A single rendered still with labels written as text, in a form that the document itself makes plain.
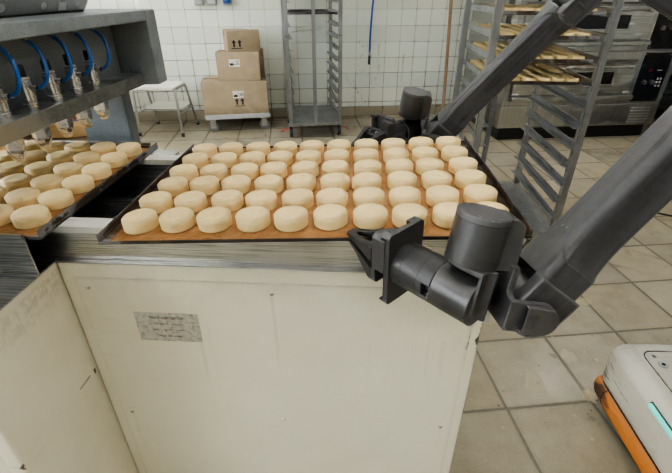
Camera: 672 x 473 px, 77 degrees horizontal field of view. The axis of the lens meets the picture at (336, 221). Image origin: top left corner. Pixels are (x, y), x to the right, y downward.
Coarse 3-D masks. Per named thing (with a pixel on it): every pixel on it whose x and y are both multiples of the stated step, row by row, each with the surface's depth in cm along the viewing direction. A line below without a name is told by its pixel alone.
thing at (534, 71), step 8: (480, 64) 215; (536, 64) 217; (544, 64) 215; (520, 72) 194; (528, 72) 196; (536, 72) 202; (544, 72) 196; (552, 72) 197; (560, 72) 195; (512, 80) 182; (520, 80) 188; (528, 80) 182; (536, 80) 187; (544, 80) 181; (552, 80) 182; (560, 80) 180; (568, 80) 182; (576, 80) 180
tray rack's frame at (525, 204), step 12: (468, 0) 218; (468, 12) 220; (468, 24) 223; (456, 72) 235; (456, 84) 238; (456, 96) 241; (492, 108) 245; (492, 120) 248; (528, 120) 245; (516, 180) 263; (516, 192) 252; (516, 204) 238; (528, 204) 238; (528, 216) 226; (540, 216) 225; (540, 228) 214
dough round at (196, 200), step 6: (186, 192) 68; (192, 192) 68; (198, 192) 68; (180, 198) 67; (186, 198) 66; (192, 198) 66; (198, 198) 66; (204, 198) 67; (180, 204) 65; (186, 204) 65; (192, 204) 65; (198, 204) 66; (204, 204) 67; (198, 210) 66
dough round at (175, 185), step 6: (162, 180) 74; (168, 180) 73; (174, 180) 73; (180, 180) 73; (186, 180) 74; (162, 186) 71; (168, 186) 71; (174, 186) 71; (180, 186) 72; (186, 186) 73; (168, 192) 71; (174, 192) 72; (180, 192) 72
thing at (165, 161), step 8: (144, 160) 90; (152, 160) 90; (160, 160) 90; (168, 160) 90; (136, 168) 91; (144, 168) 91; (152, 168) 91; (160, 168) 91; (128, 176) 92; (136, 176) 92; (144, 176) 92; (152, 176) 92; (144, 184) 93
